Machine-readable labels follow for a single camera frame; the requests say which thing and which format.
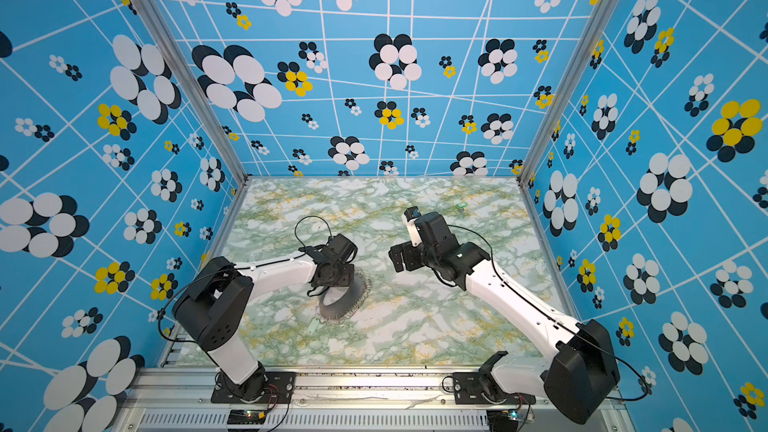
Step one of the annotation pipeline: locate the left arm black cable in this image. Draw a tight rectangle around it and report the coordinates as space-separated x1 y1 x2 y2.
292 214 333 259

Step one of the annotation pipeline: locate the aluminium frame post left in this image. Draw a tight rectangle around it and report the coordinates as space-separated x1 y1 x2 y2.
132 0 248 187

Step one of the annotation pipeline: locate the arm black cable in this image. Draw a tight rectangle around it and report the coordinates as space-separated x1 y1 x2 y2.
292 214 333 259
446 224 652 403

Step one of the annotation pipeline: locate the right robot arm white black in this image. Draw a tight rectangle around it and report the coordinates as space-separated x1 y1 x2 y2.
389 207 620 425

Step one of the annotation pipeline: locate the aluminium frame post right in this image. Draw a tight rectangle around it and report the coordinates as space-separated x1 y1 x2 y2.
520 0 620 186

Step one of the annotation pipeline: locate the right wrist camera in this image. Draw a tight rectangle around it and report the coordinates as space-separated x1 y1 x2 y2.
402 206 421 247

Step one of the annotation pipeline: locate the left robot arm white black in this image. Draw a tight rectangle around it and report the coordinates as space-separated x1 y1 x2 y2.
172 234 368 403

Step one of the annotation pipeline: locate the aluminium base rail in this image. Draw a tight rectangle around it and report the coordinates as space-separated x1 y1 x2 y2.
113 366 633 431

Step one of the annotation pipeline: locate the aluminium frame post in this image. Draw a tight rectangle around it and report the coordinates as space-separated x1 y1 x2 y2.
132 0 248 187
520 0 620 186

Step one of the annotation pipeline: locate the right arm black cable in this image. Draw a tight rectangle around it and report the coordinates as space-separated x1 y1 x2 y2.
446 224 652 403

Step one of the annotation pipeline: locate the steel key organizer plate with rings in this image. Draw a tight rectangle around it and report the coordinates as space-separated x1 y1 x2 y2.
318 273 371 322

